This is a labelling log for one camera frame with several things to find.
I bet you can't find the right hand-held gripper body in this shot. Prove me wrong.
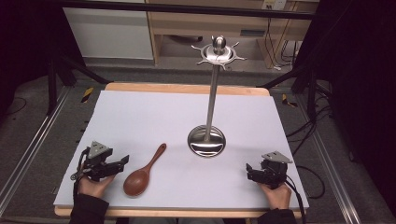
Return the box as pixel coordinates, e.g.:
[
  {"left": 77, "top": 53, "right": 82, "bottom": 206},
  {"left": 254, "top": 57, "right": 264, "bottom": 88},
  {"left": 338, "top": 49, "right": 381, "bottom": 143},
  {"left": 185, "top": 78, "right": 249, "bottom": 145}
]
[{"left": 250, "top": 150, "right": 293, "bottom": 190}]

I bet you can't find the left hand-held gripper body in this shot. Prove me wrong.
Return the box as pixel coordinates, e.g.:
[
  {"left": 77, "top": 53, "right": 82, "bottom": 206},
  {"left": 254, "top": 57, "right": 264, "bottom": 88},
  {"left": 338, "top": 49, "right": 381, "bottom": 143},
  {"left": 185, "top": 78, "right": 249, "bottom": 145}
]
[{"left": 75, "top": 140, "right": 125, "bottom": 182}]

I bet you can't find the brown wooden spoon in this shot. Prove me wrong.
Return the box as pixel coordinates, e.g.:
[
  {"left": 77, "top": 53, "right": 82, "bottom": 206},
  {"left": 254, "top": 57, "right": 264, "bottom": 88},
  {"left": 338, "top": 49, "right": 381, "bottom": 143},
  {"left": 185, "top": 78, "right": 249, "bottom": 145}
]
[{"left": 122, "top": 142, "right": 167, "bottom": 198}]

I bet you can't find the steel utensil rack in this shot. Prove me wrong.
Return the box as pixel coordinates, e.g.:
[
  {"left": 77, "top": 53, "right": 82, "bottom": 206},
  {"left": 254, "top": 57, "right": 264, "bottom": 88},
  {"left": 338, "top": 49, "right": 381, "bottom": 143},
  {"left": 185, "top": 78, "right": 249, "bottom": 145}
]
[{"left": 187, "top": 35, "right": 248, "bottom": 158}]

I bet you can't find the person's right hand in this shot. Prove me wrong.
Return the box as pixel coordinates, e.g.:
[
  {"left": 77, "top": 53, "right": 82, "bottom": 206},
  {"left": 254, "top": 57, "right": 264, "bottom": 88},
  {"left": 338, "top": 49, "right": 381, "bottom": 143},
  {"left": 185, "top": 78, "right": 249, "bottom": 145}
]
[{"left": 258, "top": 181, "right": 292, "bottom": 211}]

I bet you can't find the person's left hand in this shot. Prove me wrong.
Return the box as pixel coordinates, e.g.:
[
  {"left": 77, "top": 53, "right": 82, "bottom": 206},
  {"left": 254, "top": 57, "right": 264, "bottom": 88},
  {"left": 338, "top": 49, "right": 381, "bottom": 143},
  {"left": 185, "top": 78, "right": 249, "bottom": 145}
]
[{"left": 78, "top": 174, "right": 117, "bottom": 200}]

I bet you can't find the white table mat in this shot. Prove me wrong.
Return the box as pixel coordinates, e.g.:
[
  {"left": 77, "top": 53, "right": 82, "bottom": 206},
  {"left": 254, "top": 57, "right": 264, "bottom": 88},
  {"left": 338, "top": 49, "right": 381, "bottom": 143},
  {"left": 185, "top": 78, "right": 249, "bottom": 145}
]
[{"left": 53, "top": 90, "right": 310, "bottom": 210}]

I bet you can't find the wooden table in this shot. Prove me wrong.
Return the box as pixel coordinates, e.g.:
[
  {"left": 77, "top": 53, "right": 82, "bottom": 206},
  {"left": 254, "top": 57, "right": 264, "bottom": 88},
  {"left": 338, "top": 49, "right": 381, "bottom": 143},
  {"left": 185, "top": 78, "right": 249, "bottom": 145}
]
[{"left": 54, "top": 81, "right": 304, "bottom": 219}]

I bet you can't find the white cabinet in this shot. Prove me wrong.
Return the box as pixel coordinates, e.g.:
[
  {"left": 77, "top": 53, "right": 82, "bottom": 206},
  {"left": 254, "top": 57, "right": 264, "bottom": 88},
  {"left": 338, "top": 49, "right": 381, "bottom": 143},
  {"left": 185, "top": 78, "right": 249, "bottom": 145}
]
[{"left": 63, "top": 7, "right": 154, "bottom": 61}]

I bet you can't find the wooden desk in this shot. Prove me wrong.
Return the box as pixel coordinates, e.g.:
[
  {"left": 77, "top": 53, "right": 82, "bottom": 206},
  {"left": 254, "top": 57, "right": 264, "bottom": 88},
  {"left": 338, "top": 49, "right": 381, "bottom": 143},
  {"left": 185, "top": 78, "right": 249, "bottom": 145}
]
[{"left": 146, "top": 0, "right": 319, "bottom": 69}]

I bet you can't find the white power strip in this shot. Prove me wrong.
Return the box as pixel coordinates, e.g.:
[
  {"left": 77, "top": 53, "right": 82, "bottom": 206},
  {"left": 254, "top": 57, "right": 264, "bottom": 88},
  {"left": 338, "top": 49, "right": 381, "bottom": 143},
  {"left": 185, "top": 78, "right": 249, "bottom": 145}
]
[{"left": 262, "top": 0, "right": 288, "bottom": 11}]

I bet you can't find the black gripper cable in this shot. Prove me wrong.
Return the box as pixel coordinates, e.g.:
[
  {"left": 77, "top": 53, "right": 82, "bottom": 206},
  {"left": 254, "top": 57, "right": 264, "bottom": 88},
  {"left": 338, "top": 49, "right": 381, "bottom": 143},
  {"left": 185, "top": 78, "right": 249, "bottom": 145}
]
[
  {"left": 284, "top": 175, "right": 307, "bottom": 224},
  {"left": 70, "top": 147, "right": 92, "bottom": 203}
]

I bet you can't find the black floor cable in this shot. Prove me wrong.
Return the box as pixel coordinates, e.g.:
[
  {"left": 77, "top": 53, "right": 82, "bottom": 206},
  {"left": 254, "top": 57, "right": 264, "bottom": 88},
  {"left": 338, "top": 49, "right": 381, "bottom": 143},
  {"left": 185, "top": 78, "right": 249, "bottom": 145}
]
[{"left": 286, "top": 80, "right": 334, "bottom": 200}]

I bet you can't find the metal floor rail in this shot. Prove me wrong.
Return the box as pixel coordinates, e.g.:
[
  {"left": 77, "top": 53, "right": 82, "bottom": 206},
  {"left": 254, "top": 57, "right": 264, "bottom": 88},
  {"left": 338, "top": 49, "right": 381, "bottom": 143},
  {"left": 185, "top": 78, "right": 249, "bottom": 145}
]
[
  {"left": 0, "top": 87, "right": 72, "bottom": 216},
  {"left": 295, "top": 92, "right": 363, "bottom": 224}
]

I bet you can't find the black metal frame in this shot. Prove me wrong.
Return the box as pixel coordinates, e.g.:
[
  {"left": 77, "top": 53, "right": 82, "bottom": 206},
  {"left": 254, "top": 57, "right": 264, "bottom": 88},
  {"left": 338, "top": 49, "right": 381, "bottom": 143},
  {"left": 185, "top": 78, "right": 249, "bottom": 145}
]
[{"left": 46, "top": 0, "right": 331, "bottom": 116}]

